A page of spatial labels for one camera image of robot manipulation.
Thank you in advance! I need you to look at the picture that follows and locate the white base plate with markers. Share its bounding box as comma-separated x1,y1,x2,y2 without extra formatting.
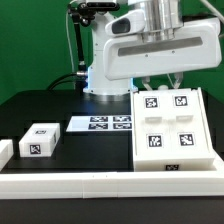
67,115,132,132

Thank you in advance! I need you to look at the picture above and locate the white U-shaped obstacle wall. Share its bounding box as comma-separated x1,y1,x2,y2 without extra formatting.
0,140,224,199

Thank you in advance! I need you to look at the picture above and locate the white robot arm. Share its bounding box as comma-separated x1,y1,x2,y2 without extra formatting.
86,0,224,89

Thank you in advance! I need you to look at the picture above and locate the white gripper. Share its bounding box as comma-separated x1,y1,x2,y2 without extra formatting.
103,9,222,91

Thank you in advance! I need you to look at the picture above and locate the white cabinet top block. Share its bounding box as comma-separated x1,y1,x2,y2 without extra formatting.
19,123,60,157

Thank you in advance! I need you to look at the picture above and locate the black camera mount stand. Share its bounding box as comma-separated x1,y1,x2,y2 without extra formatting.
67,0,120,73

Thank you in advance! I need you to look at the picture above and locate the white door panel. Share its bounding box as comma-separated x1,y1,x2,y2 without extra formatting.
134,93,169,156
170,89,208,153

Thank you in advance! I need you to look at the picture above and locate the white cabinet body box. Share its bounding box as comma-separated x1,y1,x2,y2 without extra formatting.
131,89,215,171

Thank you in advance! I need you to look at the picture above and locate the black cable bundle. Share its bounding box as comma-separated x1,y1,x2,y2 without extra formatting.
46,70,88,91

